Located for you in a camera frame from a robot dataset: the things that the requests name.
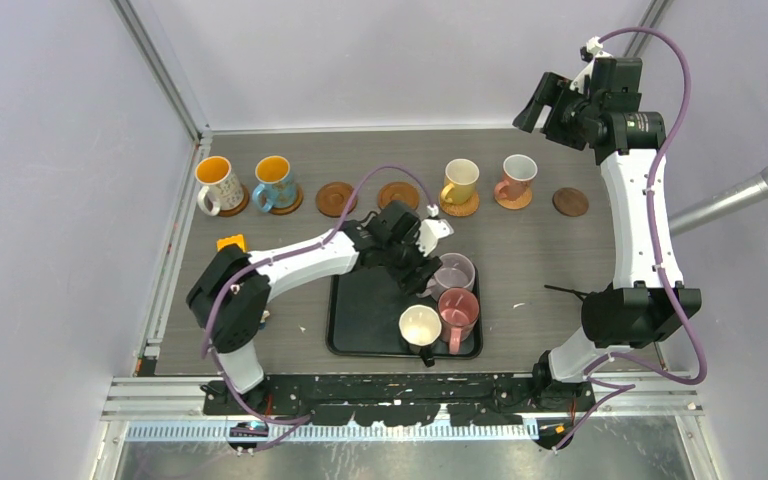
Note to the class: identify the dark brown wooden coaster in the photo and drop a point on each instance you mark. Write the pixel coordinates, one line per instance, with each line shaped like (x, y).
(570, 202)

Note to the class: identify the white mug pink handle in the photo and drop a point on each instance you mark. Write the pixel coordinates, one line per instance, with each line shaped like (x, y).
(518, 173)

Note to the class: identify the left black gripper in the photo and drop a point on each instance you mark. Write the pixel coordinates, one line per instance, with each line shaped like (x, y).
(411, 280)

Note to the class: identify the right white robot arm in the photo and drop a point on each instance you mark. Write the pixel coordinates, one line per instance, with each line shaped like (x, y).
(647, 298)

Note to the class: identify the lilac mug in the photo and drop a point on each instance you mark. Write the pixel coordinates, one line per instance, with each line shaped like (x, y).
(456, 271)

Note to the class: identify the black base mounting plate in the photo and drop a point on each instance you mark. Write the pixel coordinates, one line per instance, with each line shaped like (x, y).
(471, 399)

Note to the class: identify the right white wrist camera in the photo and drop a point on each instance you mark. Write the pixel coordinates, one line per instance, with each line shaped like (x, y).
(589, 53)

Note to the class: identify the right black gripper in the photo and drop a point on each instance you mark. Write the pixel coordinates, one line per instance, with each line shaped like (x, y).
(545, 92)

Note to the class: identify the white mug black handle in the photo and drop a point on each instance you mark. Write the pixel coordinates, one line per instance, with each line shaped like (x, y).
(420, 327)

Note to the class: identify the blue mug orange inside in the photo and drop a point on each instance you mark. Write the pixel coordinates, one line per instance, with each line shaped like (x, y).
(277, 188)

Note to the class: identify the white mug orange inside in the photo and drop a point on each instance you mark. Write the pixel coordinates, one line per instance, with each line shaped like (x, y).
(220, 187)

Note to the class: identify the woven rattan coaster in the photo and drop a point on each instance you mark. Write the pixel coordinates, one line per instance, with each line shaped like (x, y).
(517, 203)
(460, 210)

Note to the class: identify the black serving tray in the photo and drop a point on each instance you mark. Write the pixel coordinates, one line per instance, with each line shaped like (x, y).
(364, 309)

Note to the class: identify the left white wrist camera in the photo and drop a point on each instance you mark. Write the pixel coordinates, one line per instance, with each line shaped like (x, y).
(432, 230)

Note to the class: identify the cream mug yellow handle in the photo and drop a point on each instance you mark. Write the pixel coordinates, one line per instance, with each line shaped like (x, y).
(459, 186)

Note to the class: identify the silver microphone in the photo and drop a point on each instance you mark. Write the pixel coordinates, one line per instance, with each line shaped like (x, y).
(737, 197)

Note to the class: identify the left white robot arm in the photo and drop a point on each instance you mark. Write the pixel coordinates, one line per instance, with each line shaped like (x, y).
(229, 298)

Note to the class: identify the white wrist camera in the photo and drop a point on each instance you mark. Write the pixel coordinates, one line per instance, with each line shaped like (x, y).
(589, 53)
(432, 230)

